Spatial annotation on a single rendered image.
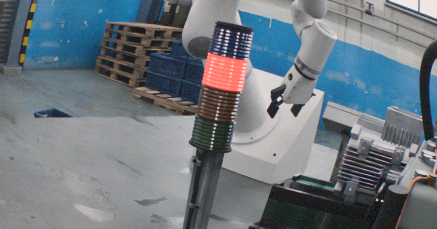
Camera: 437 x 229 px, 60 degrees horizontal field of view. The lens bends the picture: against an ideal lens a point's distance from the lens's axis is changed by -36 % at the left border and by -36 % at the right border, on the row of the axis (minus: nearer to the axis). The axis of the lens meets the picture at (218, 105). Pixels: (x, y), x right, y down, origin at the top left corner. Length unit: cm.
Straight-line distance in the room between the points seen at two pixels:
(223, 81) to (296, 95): 68
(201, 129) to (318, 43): 63
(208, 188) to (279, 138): 73
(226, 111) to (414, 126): 42
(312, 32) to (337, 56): 586
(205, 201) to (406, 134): 44
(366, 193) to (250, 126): 70
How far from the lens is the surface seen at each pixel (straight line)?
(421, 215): 31
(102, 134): 169
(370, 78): 699
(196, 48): 134
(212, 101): 82
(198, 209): 88
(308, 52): 141
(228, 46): 81
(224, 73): 81
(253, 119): 158
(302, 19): 146
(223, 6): 131
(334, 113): 131
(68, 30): 830
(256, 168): 156
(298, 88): 147
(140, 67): 751
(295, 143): 157
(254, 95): 154
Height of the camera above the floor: 123
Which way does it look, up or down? 9 degrees down
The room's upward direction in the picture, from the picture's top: 12 degrees clockwise
